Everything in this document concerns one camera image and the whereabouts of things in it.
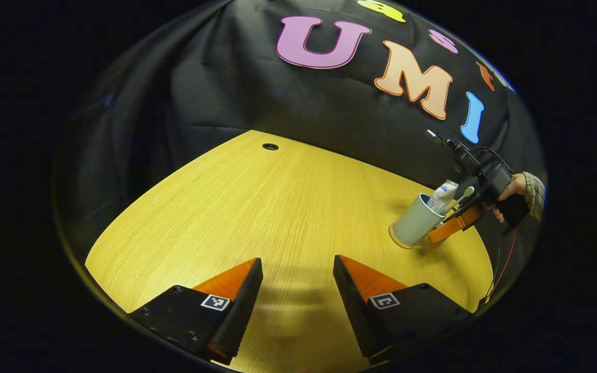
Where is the white toothpaste tube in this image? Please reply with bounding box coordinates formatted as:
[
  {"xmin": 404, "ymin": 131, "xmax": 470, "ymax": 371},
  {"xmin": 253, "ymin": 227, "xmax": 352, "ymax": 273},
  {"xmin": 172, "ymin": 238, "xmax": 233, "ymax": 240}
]
[{"xmin": 427, "ymin": 180, "xmax": 459, "ymax": 214}]

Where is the thin red cable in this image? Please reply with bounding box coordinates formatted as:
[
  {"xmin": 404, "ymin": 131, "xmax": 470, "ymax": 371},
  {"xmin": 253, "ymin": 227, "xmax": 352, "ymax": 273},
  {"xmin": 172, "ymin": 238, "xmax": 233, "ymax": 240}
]
[{"xmin": 481, "ymin": 228, "xmax": 520, "ymax": 311}]

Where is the black backdrop cloth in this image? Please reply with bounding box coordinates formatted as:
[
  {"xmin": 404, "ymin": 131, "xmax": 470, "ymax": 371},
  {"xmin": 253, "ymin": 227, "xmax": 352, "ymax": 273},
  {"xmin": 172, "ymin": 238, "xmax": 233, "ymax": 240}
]
[{"xmin": 52, "ymin": 0, "xmax": 547, "ymax": 270}]

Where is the round brown coaster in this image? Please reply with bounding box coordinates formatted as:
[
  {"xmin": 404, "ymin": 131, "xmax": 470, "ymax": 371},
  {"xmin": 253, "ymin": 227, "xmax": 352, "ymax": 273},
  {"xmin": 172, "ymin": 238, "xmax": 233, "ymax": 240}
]
[{"xmin": 388, "ymin": 224, "xmax": 414, "ymax": 250}]

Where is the pale green cup wooden handle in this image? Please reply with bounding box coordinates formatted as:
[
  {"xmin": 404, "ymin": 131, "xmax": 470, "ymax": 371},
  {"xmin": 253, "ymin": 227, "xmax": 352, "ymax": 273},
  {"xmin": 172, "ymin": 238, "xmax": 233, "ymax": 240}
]
[{"xmin": 389, "ymin": 193, "xmax": 447, "ymax": 248}]

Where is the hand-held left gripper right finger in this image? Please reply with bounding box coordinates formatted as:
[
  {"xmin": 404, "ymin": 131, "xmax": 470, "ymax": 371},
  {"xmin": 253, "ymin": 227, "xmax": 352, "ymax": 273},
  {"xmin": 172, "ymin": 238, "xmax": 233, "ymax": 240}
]
[{"xmin": 333, "ymin": 254, "xmax": 475, "ymax": 366}]

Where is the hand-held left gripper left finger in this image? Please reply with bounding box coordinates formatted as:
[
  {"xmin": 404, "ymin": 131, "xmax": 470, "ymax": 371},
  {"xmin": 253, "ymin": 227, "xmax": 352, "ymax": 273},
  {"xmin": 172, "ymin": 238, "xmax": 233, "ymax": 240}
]
[{"xmin": 129, "ymin": 257, "xmax": 264, "ymax": 366}]

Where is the pale green toothbrush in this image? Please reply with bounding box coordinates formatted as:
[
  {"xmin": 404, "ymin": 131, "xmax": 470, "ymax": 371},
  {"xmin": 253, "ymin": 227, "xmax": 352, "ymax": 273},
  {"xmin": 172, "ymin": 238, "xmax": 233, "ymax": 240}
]
[{"xmin": 441, "ymin": 186, "xmax": 475, "ymax": 216}]

